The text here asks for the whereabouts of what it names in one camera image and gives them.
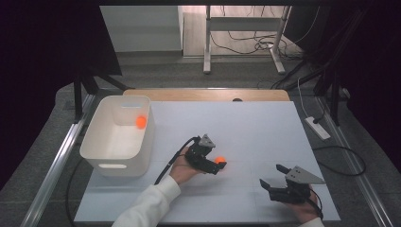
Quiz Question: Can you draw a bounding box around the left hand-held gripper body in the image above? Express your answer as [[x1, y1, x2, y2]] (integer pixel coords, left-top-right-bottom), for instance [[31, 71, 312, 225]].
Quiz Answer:
[[183, 133, 218, 171]]

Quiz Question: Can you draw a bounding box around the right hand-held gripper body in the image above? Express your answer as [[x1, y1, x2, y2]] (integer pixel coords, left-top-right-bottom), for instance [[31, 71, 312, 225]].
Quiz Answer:
[[269, 166, 326, 204]]

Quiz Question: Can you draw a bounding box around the white plastic bin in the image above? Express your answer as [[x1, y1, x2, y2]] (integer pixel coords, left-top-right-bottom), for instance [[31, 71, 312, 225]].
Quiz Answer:
[[78, 95, 156, 178]]

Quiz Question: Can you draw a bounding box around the person's left hand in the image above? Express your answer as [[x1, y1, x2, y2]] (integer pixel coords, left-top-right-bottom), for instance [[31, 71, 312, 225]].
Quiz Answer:
[[168, 147, 206, 185]]

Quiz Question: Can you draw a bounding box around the person's right hand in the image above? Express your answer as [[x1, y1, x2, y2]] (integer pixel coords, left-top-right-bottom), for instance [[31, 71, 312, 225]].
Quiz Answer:
[[285, 189, 322, 223]]

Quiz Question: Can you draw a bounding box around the white foam board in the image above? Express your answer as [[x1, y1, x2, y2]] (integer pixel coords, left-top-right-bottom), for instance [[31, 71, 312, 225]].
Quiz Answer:
[[74, 100, 341, 223]]

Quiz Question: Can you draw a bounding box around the white power strip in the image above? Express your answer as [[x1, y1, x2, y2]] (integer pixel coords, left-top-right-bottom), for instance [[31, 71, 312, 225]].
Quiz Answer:
[[304, 116, 332, 141]]

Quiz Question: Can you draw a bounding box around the wooden table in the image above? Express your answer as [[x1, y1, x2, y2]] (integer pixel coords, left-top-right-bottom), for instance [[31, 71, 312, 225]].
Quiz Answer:
[[122, 89, 290, 102]]

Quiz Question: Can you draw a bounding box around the black metal stand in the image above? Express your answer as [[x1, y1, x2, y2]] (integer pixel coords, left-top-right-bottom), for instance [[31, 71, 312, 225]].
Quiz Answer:
[[73, 64, 135, 125], [312, 61, 352, 127]]

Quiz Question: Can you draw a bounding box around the dark curtain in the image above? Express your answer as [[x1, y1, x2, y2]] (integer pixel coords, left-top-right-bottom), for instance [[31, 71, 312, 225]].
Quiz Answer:
[[0, 0, 123, 192], [327, 0, 401, 174]]

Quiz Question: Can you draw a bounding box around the white cabinet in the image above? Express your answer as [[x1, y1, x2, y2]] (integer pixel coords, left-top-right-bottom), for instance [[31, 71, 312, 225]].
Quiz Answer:
[[98, 5, 184, 53]]

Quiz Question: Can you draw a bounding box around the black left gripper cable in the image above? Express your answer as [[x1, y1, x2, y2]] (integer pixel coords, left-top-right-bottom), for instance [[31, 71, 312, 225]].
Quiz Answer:
[[153, 135, 201, 185]]

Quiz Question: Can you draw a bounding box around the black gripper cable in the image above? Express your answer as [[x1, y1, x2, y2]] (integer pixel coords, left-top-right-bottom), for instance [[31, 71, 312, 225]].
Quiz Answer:
[[309, 188, 325, 220], [153, 135, 201, 185]]

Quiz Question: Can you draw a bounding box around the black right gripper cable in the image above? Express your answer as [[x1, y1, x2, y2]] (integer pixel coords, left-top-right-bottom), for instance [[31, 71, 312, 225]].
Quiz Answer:
[[309, 188, 325, 220]]

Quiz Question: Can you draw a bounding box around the black looped floor cable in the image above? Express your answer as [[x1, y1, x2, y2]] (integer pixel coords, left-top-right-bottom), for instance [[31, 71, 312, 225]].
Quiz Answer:
[[311, 145, 367, 177]]

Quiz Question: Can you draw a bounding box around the aluminium floor rail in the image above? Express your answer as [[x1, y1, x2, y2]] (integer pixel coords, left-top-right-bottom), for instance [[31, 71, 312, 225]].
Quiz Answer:
[[19, 94, 96, 227], [316, 96, 395, 227]]

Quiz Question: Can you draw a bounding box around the thin white cable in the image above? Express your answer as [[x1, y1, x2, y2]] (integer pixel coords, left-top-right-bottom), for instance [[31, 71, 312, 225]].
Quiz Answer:
[[297, 78, 312, 119]]

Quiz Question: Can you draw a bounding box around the white metal desk frame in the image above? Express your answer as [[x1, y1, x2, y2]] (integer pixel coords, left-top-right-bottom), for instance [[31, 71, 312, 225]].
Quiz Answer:
[[202, 5, 293, 76]]

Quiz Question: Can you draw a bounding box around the tangle of black cables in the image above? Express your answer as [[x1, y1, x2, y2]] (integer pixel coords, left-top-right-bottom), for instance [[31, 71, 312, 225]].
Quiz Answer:
[[209, 5, 305, 61]]

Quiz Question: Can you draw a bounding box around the black curved floor cable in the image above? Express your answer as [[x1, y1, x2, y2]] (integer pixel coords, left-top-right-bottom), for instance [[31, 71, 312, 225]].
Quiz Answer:
[[64, 156, 85, 227]]

